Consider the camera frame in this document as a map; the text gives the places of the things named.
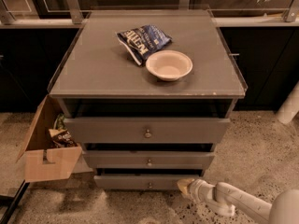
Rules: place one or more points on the brown snack bag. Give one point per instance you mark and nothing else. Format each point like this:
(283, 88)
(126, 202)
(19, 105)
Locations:
(61, 138)

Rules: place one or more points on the blue chip bag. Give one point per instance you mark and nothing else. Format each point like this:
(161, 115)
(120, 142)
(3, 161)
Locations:
(143, 41)

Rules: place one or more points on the grey middle drawer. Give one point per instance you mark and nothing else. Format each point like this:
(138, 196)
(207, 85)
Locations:
(148, 159)

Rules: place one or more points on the grey drawer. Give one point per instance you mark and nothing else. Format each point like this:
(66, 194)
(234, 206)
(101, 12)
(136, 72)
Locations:
(147, 130)
(143, 179)
(148, 159)

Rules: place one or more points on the white paper bowl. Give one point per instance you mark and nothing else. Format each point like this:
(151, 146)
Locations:
(169, 65)

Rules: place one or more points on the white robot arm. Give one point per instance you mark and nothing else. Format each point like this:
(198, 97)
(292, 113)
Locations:
(256, 169)

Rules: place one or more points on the green snack bag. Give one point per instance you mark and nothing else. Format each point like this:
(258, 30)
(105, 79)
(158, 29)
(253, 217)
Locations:
(59, 122)

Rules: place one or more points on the grey bottom drawer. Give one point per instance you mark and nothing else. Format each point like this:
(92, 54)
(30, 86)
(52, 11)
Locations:
(143, 179)

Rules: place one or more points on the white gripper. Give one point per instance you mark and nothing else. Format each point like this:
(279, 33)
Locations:
(198, 188)

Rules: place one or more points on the metal railing frame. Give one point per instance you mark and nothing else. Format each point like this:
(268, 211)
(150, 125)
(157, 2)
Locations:
(225, 13)

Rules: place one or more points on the cardboard box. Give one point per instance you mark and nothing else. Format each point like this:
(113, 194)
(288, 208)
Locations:
(42, 160)

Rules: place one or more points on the grey drawer cabinet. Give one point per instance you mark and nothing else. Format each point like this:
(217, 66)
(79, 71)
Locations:
(100, 79)

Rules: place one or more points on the black metal leg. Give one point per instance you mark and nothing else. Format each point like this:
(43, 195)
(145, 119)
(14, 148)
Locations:
(11, 203)

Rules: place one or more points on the grey top drawer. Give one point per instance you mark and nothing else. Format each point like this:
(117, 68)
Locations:
(147, 130)

